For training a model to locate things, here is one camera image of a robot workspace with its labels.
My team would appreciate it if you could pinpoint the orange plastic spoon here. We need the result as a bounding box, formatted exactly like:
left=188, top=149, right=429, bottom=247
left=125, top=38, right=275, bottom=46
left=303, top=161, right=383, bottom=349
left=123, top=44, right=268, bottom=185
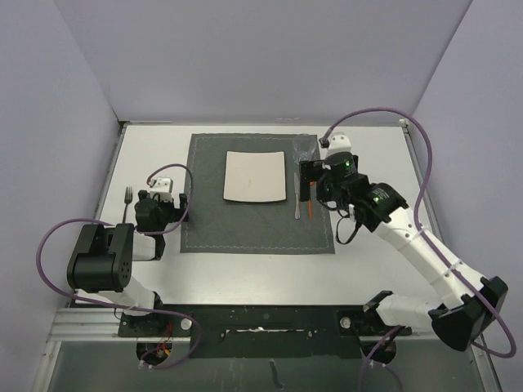
left=307, top=181, right=315, bottom=220

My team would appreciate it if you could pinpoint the silver table knife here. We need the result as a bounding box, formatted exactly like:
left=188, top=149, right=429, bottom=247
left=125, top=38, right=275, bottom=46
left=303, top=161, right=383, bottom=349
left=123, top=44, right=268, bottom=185
left=293, top=171, right=301, bottom=220

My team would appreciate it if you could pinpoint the clear drinking glass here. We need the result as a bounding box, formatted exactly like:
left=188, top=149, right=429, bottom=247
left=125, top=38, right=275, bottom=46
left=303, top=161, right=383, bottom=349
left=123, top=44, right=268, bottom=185
left=292, top=134, right=317, bottom=164

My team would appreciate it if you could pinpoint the black metal fork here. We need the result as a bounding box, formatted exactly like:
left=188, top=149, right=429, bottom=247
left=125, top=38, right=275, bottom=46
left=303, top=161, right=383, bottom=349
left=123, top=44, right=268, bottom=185
left=122, top=186, right=133, bottom=223

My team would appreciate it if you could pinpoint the grey cloth placemat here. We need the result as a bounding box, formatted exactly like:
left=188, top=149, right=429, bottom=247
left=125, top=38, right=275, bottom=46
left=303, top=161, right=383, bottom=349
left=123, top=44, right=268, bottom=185
left=181, top=133, right=335, bottom=255

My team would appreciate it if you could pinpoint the white rectangular plate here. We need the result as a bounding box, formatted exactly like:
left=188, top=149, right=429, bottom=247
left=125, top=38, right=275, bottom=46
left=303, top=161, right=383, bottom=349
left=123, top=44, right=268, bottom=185
left=223, top=151, right=287, bottom=203

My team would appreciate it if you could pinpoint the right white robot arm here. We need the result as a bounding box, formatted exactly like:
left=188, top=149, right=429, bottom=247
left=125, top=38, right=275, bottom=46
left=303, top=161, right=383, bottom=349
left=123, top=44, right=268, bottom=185
left=299, top=153, right=508, bottom=351

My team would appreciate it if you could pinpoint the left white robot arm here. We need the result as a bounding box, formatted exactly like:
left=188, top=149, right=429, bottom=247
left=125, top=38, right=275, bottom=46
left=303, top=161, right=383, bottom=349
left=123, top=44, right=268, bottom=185
left=67, top=190, right=189, bottom=336

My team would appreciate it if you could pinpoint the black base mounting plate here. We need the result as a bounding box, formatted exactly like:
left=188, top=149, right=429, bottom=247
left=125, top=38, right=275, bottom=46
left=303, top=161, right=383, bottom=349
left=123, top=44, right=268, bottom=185
left=118, top=304, right=390, bottom=359

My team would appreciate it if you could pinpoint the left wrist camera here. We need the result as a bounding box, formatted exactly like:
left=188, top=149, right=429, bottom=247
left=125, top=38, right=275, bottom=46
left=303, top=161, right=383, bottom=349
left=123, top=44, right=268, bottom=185
left=149, top=177, right=173, bottom=203

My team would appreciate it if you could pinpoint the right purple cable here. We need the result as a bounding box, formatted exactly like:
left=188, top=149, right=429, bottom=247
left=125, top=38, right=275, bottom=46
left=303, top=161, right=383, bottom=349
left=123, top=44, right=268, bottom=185
left=322, top=106, right=518, bottom=392

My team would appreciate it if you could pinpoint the purple cable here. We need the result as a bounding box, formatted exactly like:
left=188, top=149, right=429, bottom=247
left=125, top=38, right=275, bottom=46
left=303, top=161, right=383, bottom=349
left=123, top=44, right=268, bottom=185
left=36, top=163, right=203, bottom=372
left=322, top=106, right=518, bottom=392

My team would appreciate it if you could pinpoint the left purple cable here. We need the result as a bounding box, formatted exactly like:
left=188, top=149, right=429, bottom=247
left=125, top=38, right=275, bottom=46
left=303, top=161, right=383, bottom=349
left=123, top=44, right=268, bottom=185
left=36, top=163, right=203, bottom=372

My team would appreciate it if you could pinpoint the aluminium frame rail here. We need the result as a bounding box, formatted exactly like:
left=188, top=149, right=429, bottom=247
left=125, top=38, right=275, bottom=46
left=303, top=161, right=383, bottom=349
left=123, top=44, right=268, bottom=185
left=47, top=305, right=480, bottom=343

